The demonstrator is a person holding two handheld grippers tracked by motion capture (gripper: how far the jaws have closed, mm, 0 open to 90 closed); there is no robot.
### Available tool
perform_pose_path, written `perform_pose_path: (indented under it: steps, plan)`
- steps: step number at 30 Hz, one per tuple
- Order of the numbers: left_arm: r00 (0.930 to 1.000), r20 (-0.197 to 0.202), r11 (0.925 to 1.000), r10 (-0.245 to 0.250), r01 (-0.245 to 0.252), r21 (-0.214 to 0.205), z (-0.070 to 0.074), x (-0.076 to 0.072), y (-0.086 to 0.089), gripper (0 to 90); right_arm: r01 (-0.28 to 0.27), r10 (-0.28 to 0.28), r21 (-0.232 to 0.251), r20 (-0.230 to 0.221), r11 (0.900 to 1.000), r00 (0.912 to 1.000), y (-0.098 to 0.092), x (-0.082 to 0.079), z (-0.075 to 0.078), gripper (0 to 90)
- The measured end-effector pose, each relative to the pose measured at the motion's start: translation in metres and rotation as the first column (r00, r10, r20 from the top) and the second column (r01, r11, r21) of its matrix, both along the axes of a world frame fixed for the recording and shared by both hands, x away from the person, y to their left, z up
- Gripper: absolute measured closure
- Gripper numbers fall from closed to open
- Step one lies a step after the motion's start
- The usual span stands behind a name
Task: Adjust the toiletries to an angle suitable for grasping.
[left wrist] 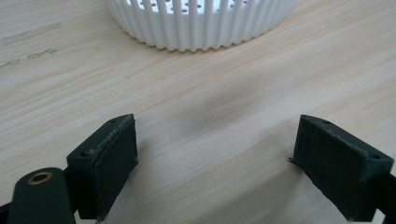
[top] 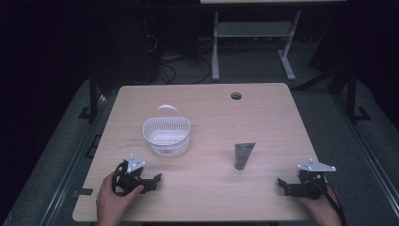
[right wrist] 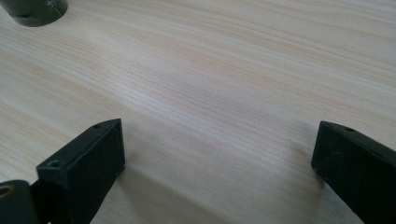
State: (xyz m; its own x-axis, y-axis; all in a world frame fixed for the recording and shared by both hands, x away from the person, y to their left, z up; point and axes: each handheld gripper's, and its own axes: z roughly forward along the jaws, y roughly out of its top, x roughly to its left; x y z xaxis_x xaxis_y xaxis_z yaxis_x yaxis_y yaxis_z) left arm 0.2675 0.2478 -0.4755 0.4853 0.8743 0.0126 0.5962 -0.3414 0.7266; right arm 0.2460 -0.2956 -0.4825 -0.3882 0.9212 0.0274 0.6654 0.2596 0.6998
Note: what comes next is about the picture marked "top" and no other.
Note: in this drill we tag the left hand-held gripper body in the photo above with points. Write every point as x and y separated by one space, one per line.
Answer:
124 182

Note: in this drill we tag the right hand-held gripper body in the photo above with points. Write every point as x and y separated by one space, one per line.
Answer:
312 185

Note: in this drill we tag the white plastic basket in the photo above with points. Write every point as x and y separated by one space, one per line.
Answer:
166 138

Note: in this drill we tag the grey squeeze tube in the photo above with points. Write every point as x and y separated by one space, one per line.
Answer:
243 153

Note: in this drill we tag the person's left hand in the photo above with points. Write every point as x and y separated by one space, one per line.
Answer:
109 204

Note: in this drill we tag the person's right hand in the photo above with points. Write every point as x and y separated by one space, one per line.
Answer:
324 210

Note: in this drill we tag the black tape strip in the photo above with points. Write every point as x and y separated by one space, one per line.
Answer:
85 191

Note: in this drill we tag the white metal stand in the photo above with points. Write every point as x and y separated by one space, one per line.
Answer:
252 29

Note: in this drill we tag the metal floor rail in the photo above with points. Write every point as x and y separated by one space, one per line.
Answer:
368 150
73 163

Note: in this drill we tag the black metal post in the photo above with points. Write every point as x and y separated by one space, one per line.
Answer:
93 97
352 97

